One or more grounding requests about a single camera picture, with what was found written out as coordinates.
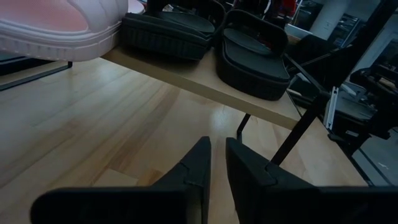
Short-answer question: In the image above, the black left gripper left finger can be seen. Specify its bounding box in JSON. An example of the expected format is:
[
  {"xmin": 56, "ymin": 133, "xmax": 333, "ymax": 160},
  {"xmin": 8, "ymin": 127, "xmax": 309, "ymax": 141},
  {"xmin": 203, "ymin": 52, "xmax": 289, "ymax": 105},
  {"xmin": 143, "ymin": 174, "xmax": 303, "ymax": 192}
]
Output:
[{"xmin": 30, "ymin": 136, "xmax": 213, "ymax": 224}]

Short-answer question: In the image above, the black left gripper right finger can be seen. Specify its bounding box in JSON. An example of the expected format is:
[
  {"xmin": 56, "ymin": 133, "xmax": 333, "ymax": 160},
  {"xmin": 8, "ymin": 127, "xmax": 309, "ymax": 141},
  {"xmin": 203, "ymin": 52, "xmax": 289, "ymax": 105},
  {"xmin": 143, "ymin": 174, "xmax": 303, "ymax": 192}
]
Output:
[{"xmin": 225, "ymin": 136, "xmax": 398, "ymax": 224}]

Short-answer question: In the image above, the silver aluminium strip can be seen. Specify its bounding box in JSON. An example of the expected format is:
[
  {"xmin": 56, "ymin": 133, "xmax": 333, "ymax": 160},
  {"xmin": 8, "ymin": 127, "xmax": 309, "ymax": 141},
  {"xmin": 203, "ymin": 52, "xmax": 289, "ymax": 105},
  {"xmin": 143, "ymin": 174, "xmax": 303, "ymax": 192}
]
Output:
[{"xmin": 322, "ymin": 86, "xmax": 339, "ymax": 130}]

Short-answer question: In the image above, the wooden shelf with black frame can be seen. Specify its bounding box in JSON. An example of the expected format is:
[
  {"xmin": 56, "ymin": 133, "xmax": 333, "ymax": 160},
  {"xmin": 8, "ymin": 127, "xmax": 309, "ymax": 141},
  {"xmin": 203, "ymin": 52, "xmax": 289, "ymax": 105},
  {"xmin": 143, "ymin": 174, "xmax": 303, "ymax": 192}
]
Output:
[{"xmin": 0, "ymin": 30, "xmax": 330, "ymax": 166}]

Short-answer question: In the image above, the black rig frame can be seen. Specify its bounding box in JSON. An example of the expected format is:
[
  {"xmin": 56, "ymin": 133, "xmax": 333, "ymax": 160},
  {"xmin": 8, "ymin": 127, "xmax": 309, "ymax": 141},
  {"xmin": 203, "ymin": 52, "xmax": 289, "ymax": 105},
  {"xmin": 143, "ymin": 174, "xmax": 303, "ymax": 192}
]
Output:
[{"xmin": 323, "ymin": 0, "xmax": 398, "ymax": 94}]

